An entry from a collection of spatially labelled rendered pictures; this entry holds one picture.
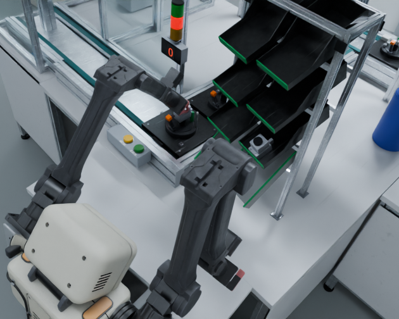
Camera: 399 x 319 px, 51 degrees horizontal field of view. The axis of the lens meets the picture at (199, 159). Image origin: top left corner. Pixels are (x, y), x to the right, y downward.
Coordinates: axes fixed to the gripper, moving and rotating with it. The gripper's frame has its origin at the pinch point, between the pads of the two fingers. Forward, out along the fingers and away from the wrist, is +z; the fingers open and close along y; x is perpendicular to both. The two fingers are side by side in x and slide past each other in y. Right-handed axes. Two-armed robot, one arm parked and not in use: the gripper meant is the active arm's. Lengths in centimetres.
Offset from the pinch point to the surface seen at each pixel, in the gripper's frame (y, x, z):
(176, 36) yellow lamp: 17.2, -21.0, -8.4
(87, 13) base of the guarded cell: 117, -9, 39
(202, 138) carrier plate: -10.8, 5.5, 9.1
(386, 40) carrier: -22, -99, 100
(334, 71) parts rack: -53, -33, -35
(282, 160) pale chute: -47.1, -6.5, -3.2
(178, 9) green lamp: 17.3, -28.8, -17.0
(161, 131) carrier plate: 2.8, 13.7, 2.2
